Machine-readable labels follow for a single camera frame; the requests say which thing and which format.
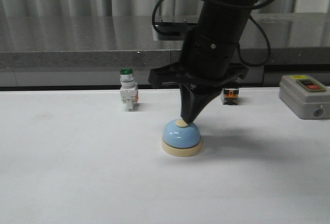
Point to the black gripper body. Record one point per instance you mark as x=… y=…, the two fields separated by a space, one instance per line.
x=203 y=61

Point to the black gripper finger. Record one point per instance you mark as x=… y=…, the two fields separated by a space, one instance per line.
x=195 y=99

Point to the blue call bell cream base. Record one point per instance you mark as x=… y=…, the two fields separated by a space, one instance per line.
x=181 y=139

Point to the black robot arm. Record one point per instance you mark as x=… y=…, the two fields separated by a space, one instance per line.
x=224 y=21

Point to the grey stone counter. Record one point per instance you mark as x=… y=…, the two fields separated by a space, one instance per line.
x=88 y=52

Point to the black rotary selector switch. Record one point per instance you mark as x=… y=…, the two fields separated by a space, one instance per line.
x=229 y=96

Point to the black wrist camera mount plate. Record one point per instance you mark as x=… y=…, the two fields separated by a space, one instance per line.
x=172 y=31

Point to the green pushbutton switch white body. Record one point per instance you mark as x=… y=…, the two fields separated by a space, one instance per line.
x=129 y=88

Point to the grey on-off switch box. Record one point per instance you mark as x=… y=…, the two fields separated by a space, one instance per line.
x=305 y=96

